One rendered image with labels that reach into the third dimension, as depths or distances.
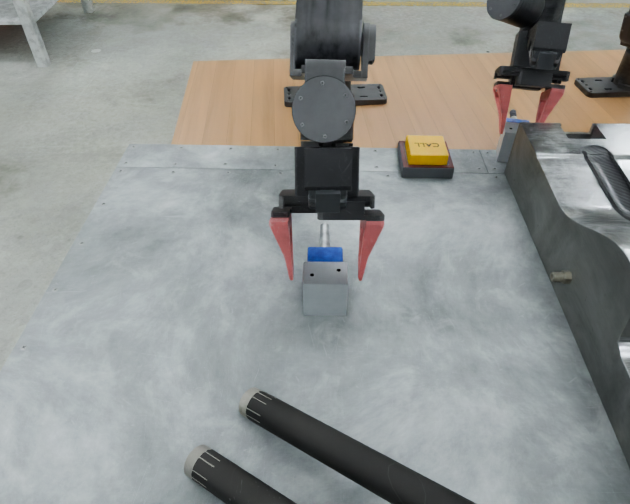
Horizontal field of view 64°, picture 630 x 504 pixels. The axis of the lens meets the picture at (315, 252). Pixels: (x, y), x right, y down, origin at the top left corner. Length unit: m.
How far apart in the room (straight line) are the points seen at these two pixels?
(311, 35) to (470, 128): 0.51
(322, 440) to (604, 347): 0.30
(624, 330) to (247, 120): 0.70
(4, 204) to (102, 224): 1.65
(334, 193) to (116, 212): 0.41
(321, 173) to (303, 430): 0.23
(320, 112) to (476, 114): 0.61
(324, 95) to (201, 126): 0.53
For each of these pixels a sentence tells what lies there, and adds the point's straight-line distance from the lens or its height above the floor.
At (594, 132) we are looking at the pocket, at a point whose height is 0.88.
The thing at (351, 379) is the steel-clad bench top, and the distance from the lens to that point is 0.55.
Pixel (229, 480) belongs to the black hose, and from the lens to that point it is 0.46.
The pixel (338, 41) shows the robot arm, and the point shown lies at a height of 1.07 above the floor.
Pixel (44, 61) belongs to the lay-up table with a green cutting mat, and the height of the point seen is 0.04.
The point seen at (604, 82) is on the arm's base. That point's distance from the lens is 1.24.
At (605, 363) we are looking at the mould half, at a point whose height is 0.83.
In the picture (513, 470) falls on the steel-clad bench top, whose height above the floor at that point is 0.80.
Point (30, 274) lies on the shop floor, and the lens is 2.02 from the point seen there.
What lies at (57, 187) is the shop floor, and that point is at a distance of 2.41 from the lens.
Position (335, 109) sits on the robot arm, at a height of 1.05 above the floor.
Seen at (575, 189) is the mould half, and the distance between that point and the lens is 0.72.
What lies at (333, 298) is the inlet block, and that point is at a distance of 0.57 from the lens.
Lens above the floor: 1.26
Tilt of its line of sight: 43 degrees down
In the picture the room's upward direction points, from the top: straight up
